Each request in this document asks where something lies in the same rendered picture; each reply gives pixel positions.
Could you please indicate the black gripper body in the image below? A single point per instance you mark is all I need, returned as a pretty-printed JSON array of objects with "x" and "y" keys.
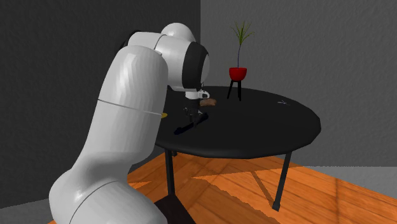
[{"x": 191, "y": 110}]

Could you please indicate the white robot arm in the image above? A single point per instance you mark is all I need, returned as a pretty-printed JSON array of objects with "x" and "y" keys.
[{"x": 130, "y": 124}]

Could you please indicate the long black remote control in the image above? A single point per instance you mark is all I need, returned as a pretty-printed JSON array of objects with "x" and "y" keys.
[{"x": 190, "y": 124}]

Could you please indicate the brown bread piece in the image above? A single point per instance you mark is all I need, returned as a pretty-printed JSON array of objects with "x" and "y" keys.
[{"x": 207, "y": 102}]

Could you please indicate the yellow plate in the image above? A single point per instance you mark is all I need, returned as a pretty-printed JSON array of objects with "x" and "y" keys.
[{"x": 164, "y": 115}]

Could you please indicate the plant in red pot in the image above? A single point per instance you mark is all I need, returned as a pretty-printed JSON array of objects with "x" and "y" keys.
[{"x": 238, "y": 73}]

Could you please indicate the round black table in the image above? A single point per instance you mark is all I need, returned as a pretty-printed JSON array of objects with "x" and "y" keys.
[{"x": 248, "y": 130}]

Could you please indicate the dark robot stand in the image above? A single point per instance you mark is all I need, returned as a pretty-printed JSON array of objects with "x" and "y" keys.
[{"x": 173, "y": 211}]

